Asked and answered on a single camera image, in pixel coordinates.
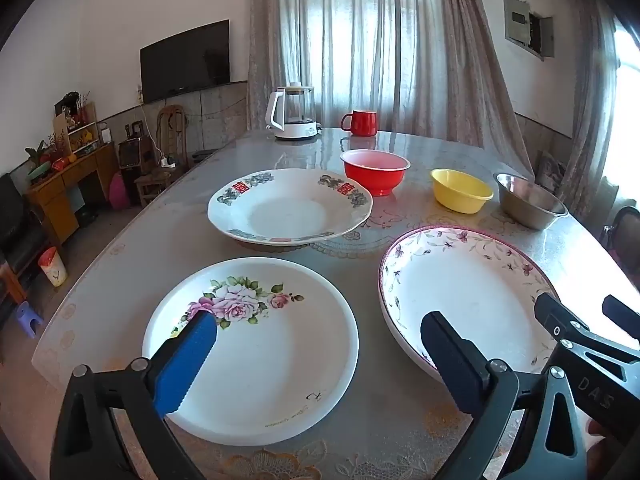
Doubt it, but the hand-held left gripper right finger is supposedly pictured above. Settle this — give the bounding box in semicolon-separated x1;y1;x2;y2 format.
420;311;587;480

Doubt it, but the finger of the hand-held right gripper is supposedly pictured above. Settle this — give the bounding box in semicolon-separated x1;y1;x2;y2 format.
602;294;640;350
534;292;593;348

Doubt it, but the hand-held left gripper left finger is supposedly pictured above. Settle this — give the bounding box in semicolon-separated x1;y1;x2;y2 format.
50;311;219;480

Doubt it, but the white plate with floral rim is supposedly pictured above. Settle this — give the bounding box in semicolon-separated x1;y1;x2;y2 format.
378;225;561;386

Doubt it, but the white plate with rose print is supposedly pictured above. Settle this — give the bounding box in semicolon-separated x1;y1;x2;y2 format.
142;257;360;447

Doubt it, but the stainless steel bowl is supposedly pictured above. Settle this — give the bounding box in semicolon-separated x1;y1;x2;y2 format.
493;172;570;231

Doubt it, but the yellow plastic bowl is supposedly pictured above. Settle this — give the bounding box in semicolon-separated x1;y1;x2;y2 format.
430;168;494;215

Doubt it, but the white plate with red characters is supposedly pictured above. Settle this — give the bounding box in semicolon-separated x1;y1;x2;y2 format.
207;168;374;247

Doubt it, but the red plastic bowl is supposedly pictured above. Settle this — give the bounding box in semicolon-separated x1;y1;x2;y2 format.
340;149;411;197

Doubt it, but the dark chair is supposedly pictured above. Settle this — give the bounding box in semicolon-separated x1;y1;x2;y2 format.
597;200;640;271

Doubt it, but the patterned cushion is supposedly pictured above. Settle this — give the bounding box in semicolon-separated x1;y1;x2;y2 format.
537;150;568;192

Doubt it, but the white orange trash bin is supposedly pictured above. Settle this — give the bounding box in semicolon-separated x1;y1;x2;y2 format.
39;246;67;287

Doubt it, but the purple plastic stool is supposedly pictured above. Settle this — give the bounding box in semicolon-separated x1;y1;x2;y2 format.
15;301;45;338

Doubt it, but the pink plastic basin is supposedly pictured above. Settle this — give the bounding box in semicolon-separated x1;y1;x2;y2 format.
109;171;131;210

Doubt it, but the wooden low table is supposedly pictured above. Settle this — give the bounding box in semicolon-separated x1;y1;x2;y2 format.
0;262;26;311

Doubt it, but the beige side window curtain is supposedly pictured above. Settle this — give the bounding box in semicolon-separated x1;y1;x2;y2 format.
557;0;623;208

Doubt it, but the wooden desk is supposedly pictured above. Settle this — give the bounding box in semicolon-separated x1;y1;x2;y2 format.
25;142;118;243

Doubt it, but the black sofa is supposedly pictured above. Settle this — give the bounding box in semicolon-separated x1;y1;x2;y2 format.
0;172;53;281

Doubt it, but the wooden chair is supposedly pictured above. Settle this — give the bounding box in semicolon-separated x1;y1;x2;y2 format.
135;105;191;206

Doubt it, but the beige drape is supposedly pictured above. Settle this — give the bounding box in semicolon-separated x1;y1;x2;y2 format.
440;0;533;173
247;0;283;131

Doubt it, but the potted green plant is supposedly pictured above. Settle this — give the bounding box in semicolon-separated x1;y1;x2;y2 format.
25;140;55;183

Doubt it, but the red mug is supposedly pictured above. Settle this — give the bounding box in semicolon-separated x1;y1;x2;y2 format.
340;109;378;137

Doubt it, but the white glass electric kettle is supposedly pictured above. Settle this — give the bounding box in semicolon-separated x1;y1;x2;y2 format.
265;82;322;141

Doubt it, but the wooden shelf with ornaments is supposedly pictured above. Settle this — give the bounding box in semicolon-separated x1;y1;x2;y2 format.
54;91;101;153

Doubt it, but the grey electrical panel box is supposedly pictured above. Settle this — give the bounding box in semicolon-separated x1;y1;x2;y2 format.
502;0;555;62

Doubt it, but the sheer white curtain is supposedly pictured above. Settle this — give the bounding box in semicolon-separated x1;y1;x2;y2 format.
277;0;451;133

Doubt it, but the black wall television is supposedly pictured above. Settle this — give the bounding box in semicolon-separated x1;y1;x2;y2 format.
140;19;231;105

